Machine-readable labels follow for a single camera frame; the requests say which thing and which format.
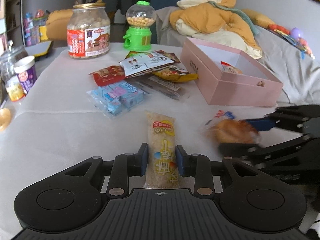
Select round pastry clear packet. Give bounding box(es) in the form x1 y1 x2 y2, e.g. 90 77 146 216
199 110 260 145

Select rice cracker bar packet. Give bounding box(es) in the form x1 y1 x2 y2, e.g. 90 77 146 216
144 112 180 189

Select clear dark biscuit packet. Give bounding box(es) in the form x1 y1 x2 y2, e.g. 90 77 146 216
127 75 190 101

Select red snack packet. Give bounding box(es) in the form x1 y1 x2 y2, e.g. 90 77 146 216
90 66 125 87

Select yellow snack packet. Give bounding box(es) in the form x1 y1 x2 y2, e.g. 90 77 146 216
152 66 199 83

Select white illustrated snack packet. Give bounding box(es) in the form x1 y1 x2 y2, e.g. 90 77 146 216
119 51 175 77

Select white ball snack packet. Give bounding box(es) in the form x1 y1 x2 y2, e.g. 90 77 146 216
221 61 243 74

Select pink gift box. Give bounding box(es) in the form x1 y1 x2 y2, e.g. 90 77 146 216
180 38 283 107

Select grey sofa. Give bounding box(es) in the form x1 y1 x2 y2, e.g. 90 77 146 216
156 7 319 105

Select blue candy clear bag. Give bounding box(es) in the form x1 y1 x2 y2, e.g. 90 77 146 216
86 81 150 118

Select colourful toys on sofa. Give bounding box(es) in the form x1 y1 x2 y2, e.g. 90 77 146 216
268 24 315 60

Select yellow sofa cushion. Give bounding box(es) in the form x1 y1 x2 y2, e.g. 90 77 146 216
242 9 275 29

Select orange cream blanket pile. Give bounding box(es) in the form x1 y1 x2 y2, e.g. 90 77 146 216
169 0 263 59

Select purple white cup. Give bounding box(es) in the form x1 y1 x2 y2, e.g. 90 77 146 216
14 56 37 94

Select peanut jar gold lid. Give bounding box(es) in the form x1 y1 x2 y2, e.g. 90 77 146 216
67 2 111 59

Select green gumball dispenser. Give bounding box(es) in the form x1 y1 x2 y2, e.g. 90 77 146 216
123 1 156 52

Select orange lounge chair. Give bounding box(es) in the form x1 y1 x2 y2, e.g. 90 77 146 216
46 9 73 41

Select small glass jar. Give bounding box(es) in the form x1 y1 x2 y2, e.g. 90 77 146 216
0 45 29 103

